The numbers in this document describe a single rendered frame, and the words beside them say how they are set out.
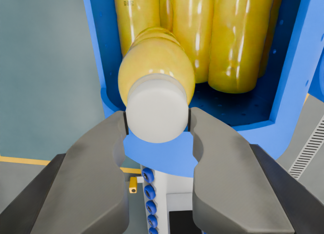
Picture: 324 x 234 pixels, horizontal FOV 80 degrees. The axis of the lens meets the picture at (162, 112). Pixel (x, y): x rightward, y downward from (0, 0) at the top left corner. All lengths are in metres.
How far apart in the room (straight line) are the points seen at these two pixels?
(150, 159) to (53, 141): 1.75
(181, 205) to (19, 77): 1.45
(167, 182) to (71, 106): 1.18
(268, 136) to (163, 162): 0.11
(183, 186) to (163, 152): 0.51
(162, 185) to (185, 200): 0.09
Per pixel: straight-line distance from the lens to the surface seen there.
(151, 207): 0.70
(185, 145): 0.19
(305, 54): 0.21
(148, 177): 0.59
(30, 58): 1.66
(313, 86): 0.53
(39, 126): 1.90
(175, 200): 0.71
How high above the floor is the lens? 1.38
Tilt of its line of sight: 61 degrees down
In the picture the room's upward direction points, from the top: 177 degrees clockwise
